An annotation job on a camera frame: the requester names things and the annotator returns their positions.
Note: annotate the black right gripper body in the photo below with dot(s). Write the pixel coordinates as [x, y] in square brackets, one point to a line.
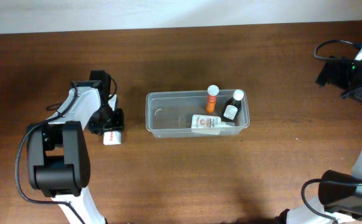
[358, 94]

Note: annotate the clear plastic container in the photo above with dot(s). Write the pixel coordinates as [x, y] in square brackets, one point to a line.
[173, 114]

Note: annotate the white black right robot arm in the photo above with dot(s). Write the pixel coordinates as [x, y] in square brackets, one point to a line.
[335, 197]

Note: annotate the white Panadol medicine box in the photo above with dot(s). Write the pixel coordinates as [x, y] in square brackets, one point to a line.
[112, 138]

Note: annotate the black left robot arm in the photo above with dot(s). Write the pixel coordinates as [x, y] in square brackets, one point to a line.
[57, 157]

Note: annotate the white lotion bottle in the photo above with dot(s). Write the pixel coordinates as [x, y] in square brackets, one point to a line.
[211, 125]

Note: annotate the orange tube white cap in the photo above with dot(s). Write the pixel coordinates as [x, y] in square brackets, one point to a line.
[212, 91]

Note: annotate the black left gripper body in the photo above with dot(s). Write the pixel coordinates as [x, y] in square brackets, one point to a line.
[106, 123]

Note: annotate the dark syrup bottle white cap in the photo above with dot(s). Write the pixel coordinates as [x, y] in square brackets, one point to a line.
[232, 107]

